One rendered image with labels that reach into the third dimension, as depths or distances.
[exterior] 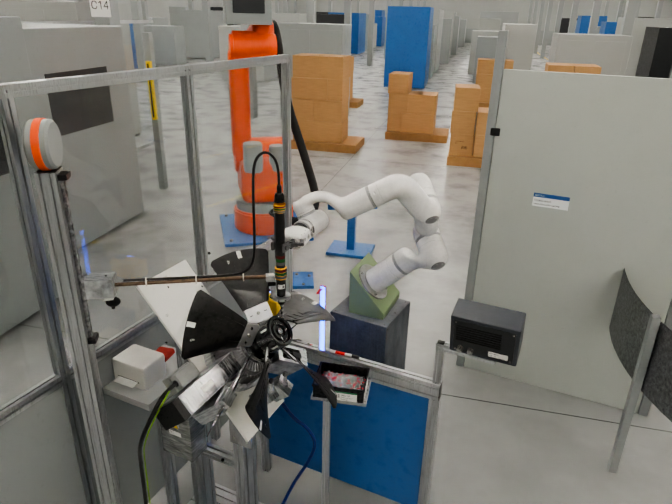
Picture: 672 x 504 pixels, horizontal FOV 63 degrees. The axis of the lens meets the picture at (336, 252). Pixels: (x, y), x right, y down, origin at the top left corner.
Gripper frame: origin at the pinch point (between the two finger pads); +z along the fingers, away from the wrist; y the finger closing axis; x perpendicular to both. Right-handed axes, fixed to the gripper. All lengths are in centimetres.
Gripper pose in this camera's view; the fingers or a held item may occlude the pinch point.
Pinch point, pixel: (280, 245)
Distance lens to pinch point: 197.8
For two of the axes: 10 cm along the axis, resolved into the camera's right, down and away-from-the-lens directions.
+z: -4.3, 3.5, -8.3
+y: -9.0, -1.9, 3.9
